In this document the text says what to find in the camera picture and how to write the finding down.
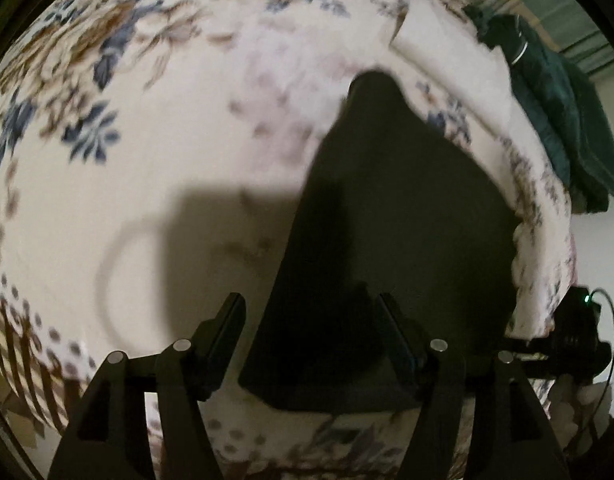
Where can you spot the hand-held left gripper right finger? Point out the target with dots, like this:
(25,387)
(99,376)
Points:
(396,332)

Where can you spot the floral bed sheet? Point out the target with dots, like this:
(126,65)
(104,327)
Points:
(162,160)

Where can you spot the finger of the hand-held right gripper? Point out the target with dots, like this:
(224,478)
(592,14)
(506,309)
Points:
(534,360)

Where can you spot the dark striped sweater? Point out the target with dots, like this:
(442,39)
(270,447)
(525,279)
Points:
(387,210)

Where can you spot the green striped curtain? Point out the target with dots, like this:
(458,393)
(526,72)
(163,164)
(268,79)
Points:
(552,5)

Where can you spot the dark green plush blanket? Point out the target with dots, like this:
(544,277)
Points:
(552,100)

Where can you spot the white folded cloth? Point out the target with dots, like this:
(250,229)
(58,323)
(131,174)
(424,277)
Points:
(452,65)

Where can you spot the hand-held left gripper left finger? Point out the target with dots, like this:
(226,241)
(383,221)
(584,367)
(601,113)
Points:
(231,322)

